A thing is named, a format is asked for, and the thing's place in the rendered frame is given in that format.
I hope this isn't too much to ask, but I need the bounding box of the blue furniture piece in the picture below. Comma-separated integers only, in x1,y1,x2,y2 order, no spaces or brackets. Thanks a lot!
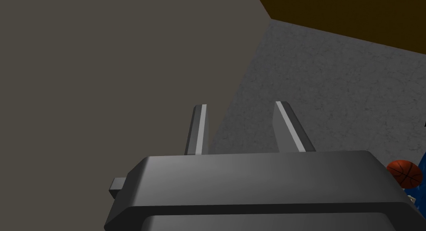
403,150,426,205

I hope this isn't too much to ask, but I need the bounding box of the orange basketball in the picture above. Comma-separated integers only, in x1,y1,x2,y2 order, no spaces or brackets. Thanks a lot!
386,160,424,190

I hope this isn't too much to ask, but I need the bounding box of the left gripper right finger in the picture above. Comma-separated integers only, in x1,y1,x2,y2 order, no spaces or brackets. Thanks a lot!
272,101,316,153

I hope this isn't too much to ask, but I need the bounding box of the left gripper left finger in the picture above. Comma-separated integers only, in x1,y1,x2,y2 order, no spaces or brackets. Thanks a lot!
184,104,210,156

